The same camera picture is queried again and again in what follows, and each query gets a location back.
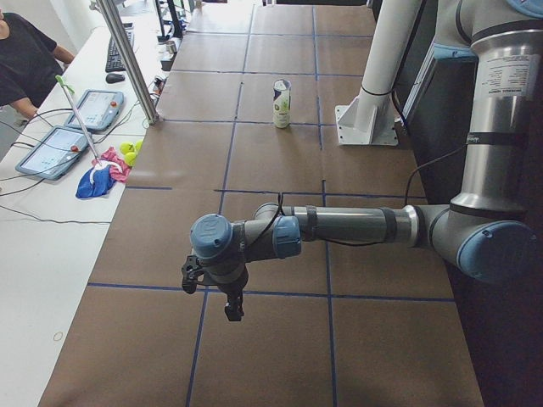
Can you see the near teach pendant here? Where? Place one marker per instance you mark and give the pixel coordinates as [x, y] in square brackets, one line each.
[53, 156]

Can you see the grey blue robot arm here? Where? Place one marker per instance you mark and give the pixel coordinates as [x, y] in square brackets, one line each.
[480, 230]

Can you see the far teach pendant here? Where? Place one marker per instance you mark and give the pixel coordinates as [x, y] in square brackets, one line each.
[98, 108]

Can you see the metal cup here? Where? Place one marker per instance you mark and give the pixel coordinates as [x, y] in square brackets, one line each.
[171, 46]

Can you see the white tennis ball can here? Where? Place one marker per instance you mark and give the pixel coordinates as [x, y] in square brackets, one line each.
[281, 103]

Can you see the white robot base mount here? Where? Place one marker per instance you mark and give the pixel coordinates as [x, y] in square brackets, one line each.
[370, 118]

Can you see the person in black shirt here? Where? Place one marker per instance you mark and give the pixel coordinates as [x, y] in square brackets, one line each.
[30, 63]

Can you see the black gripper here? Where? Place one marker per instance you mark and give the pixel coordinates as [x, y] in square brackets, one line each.
[232, 292]

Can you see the blue pink cloth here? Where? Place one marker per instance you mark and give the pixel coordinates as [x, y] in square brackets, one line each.
[96, 183]

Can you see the teach pendant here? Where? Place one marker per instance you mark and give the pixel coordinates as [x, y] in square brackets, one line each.
[53, 156]
[98, 108]

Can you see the spare tennis ball left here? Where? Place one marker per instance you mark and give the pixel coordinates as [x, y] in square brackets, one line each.
[126, 148]

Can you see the green handled grabber stick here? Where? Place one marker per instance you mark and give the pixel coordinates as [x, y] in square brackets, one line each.
[68, 93]

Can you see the spare tennis ball lower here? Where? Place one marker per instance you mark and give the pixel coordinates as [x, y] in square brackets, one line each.
[130, 158]

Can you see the aluminium frame post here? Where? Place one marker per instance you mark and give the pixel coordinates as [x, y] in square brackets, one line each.
[113, 21]

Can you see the black keyboard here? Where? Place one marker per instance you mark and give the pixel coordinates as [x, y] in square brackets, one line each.
[114, 61]

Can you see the black computer mouse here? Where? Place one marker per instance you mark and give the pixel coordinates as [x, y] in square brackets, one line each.
[113, 77]

